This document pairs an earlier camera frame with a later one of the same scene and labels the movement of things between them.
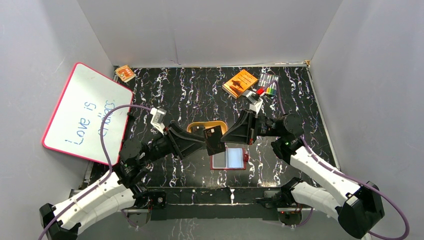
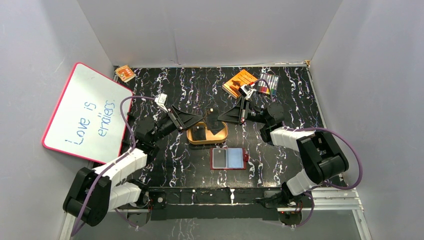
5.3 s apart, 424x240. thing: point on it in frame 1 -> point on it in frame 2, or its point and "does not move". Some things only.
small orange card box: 125,73 does not move
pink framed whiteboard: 75,126 does not move
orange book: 239,84 does not move
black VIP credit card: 212,137 -> 213,123
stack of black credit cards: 197,130 does not move
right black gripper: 243,131 -> 233,114
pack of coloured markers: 264,79 does not move
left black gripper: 173,141 -> 176,117
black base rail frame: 236,203 does not move
